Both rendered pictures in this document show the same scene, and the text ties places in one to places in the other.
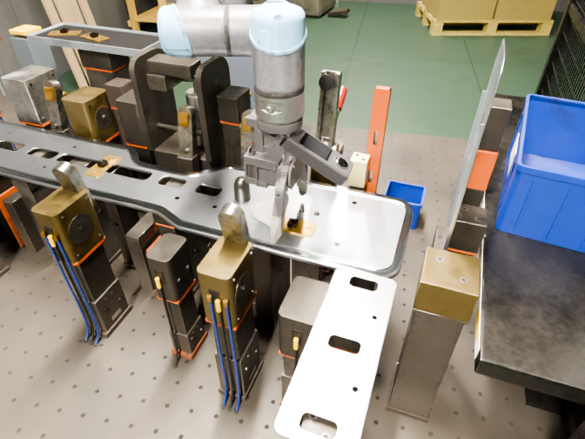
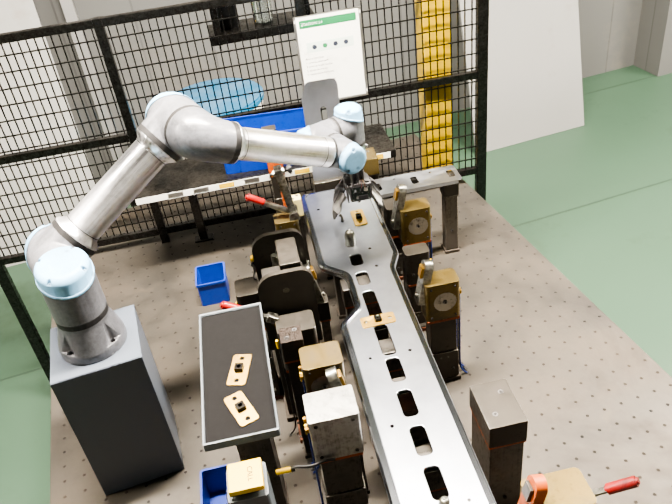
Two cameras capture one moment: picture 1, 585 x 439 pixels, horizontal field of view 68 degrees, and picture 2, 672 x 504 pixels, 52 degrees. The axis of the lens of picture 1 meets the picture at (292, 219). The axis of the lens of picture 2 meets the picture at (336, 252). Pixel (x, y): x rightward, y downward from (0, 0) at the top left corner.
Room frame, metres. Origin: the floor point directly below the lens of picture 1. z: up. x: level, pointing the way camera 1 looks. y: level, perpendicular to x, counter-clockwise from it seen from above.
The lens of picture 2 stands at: (1.45, 1.53, 2.13)
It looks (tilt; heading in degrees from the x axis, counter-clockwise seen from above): 35 degrees down; 244
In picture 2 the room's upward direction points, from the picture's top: 8 degrees counter-clockwise
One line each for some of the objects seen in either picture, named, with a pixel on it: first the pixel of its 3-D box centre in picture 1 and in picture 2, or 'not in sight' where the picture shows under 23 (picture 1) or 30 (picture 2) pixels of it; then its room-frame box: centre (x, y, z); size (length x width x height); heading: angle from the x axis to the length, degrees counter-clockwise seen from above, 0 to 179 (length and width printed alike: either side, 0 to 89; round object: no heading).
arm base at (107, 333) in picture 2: not in sight; (87, 325); (1.43, 0.18, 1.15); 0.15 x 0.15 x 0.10
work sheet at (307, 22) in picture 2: not in sight; (331, 57); (0.37, -0.50, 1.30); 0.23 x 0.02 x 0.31; 160
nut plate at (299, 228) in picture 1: (292, 223); (358, 216); (0.61, 0.00, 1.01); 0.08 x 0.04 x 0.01; 70
